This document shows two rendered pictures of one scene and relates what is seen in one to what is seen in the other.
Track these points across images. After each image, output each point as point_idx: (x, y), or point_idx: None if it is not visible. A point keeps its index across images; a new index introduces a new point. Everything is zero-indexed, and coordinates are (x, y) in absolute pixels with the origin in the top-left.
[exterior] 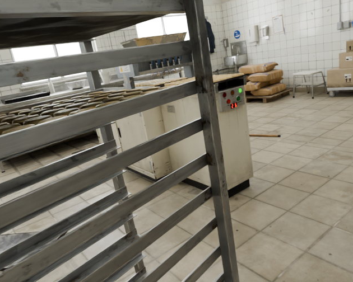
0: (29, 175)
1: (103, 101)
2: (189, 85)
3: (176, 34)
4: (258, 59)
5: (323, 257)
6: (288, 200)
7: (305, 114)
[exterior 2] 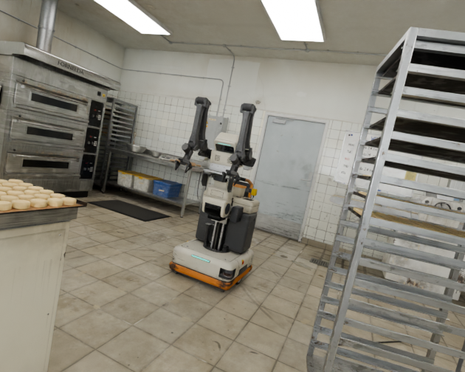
0: (426, 277)
1: (389, 216)
2: (353, 207)
3: None
4: None
5: (176, 336)
6: (66, 346)
7: None
